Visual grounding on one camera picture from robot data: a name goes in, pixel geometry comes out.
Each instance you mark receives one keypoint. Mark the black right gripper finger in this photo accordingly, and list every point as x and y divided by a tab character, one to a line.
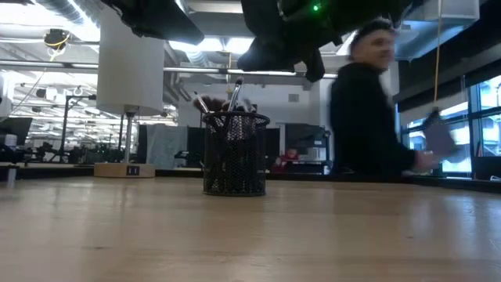
274	53
316	68

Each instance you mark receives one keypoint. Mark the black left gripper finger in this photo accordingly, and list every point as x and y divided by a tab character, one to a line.
156	19

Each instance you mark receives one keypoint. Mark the makeup brush Solve print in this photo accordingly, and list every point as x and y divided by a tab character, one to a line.
235	96

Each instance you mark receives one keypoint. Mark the purple-brown head makeup brush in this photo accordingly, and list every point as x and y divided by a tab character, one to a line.
250	107

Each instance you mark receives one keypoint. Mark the long thin black makeup brush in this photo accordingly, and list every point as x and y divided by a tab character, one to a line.
201	102

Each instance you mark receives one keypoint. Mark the white shade table lamp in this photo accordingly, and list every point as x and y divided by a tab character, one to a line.
131	70

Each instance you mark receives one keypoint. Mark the long ceiling light tube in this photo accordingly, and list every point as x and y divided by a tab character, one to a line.
195	70

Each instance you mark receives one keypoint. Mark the person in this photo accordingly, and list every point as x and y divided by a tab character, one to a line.
364	117
289	156

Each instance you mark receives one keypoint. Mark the yellow-black ceiling device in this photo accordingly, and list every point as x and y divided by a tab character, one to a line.
56	38

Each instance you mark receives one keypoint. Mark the black partition panel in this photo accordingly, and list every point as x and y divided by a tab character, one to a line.
195	145

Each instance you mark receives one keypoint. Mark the grey-green partition cloth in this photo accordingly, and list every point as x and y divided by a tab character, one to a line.
166	147

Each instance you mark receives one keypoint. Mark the black tripod stand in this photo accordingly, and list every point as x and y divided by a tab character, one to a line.
65	117

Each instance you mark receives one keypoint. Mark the black mesh pencil cup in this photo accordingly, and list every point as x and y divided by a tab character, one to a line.
235	184

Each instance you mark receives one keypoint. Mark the person's dark handheld item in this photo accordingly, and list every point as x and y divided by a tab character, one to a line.
440	137

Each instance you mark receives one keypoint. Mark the black background robot equipment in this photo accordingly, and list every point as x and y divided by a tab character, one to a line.
98	152

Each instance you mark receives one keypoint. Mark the dark computer monitor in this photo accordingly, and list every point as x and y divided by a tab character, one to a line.
487	168
15	129

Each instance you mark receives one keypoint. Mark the white cup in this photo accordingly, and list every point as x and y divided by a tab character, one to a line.
11	140

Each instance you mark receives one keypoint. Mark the black machine frame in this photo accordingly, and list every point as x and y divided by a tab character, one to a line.
309	137

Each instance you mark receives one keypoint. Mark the black table edge rail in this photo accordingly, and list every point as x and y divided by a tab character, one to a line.
469	184

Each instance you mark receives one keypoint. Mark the grey metal post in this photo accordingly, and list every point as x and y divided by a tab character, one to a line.
11	178

